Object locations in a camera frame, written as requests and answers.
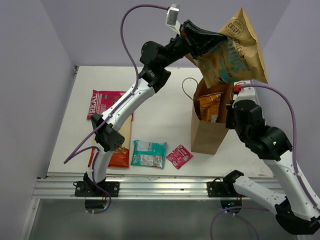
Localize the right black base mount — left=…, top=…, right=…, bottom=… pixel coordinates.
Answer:
left=206, top=178, right=245, bottom=198

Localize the teal Fox's mint candy bag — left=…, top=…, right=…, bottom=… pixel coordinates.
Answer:
left=131, top=140, right=168, bottom=169

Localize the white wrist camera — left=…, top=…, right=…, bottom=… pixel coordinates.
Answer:
left=165, top=4, right=181, bottom=34
left=233, top=87, right=257, bottom=103

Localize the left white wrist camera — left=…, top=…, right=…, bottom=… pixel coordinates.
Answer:
left=165, top=4, right=181, bottom=34

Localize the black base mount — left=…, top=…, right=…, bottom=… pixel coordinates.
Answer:
left=73, top=181, right=120, bottom=197
left=206, top=178, right=245, bottom=198

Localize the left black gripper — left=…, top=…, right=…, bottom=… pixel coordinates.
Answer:
left=159, top=19, right=227, bottom=69

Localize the pink REAL crisps bag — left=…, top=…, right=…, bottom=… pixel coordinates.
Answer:
left=86, top=90, right=126, bottom=120

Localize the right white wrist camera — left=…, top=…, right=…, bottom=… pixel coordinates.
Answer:
left=233, top=87, right=257, bottom=103

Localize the small pink snack packet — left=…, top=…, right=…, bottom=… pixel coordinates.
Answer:
left=166, top=144, right=193, bottom=170

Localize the brown paper bag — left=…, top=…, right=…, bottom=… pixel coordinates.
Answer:
left=189, top=79, right=234, bottom=155

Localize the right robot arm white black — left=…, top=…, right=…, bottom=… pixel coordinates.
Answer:
left=222, top=99, right=320, bottom=235

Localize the kraft crispy chips bag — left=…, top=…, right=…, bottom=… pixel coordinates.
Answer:
left=186, top=8, right=268, bottom=88

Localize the red cream cassava chips bag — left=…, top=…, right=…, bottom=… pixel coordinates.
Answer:
left=87, top=113, right=133, bottom=168

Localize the orange snack bag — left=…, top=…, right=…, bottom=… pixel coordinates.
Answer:
left=197, top=92, right=222, bottom=123

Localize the aluminium rail frame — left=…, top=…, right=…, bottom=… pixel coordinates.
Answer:
left=18, top=65, right=296, bottom=240

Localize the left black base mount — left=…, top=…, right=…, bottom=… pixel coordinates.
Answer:
left=73, top=181, right=120, bottom=197

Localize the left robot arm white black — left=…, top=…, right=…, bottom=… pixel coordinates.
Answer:
left=83, top=20, right=228, bottom=197

